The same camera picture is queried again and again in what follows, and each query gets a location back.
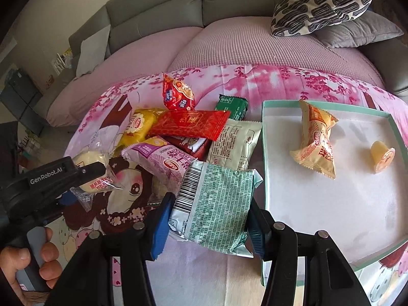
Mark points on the white rack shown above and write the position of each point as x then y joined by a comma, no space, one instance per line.
60,61

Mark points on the dark cabinet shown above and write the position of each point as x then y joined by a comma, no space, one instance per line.
19,92

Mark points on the pink textured sofa cover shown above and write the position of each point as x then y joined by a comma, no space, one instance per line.
223,44

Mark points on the dark green biscuit packet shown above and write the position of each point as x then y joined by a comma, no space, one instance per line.
232,106

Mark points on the pink printed blanket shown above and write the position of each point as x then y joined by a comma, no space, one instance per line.
255,79

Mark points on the dark red milk biscuit packet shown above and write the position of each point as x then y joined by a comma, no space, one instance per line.
191,147

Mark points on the yellow jelly cup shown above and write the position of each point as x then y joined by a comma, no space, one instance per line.
382,157

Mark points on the purple cake packet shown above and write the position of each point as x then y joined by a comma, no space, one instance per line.
159,162

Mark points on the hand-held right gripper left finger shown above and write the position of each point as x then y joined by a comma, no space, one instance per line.
161,229

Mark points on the black and white patterned pillow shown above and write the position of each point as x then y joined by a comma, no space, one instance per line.
318,6

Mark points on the white box with green rim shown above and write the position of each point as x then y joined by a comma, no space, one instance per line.
302,204

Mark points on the yellow and red bread packet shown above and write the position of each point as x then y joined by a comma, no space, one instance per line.
315,140

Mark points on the yellow cake packet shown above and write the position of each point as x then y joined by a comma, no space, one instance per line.
137,127

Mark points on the person's left hand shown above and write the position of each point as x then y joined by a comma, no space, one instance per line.
51,255

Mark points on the light grey cushion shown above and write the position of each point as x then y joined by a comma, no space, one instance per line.
92,54

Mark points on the clear white bun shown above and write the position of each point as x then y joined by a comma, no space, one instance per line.
95,187

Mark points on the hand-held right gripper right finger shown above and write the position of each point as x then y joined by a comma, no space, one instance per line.
255,229

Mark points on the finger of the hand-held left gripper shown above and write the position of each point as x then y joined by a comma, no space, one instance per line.
68,197
92,172

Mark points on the green and white snack packet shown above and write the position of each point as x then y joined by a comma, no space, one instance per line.
216,204

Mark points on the grey pillow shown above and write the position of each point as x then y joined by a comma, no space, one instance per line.
357,32

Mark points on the red pillow-shaped snack packet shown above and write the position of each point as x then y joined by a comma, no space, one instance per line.
178,95

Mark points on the pale cream snack packet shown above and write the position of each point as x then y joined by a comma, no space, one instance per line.
232,143

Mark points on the long red snack packet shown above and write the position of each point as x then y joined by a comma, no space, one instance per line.
191,122

